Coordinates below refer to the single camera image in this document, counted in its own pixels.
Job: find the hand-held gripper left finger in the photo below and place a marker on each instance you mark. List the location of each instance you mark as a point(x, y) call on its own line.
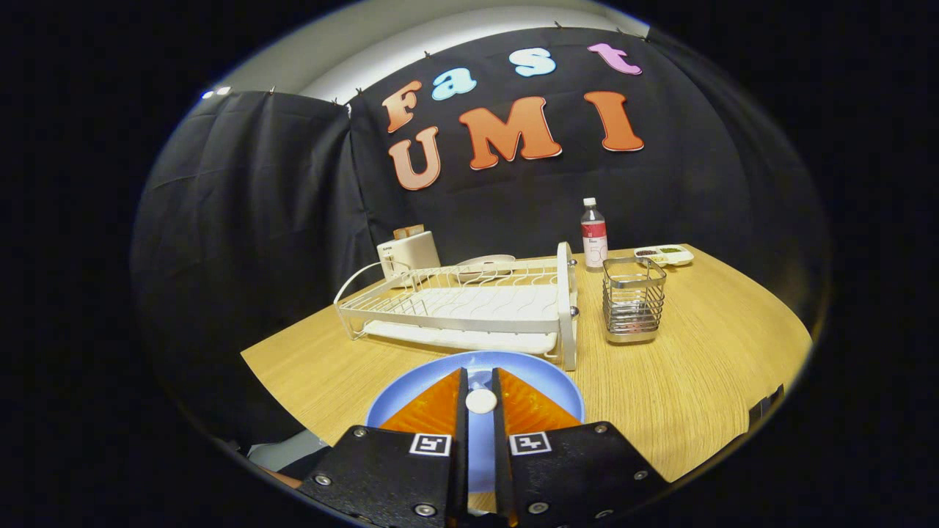
point(461, 418)

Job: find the white toaster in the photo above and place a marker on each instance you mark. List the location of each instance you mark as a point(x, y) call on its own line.
point(411, 253)

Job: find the white divided food tray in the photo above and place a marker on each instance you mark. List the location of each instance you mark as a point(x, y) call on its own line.
point(678, 257)

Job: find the black backdrop cloth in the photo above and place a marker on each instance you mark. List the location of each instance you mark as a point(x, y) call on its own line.
point(257, 220)

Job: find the white dish rack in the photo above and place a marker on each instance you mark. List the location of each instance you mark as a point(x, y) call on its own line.
point(477, 301)

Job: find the dark grey object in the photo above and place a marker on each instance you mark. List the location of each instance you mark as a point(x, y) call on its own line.
point(766, 407)

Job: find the clear bottle with red label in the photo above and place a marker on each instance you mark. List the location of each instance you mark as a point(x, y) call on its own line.
point(594, 242)

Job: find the person's grey clothing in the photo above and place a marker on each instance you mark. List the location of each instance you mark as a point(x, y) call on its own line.
point(286, 451)

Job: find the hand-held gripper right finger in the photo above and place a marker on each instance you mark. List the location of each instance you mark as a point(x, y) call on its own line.
point(500, 433)

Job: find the light blue plate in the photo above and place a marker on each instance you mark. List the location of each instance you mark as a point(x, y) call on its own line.
point(543, 381)

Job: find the small ceiling light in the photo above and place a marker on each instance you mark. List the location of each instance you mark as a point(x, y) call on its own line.
point(217, 92)

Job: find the white plate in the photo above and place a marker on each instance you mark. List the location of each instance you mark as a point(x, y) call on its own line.
point(488, 260)

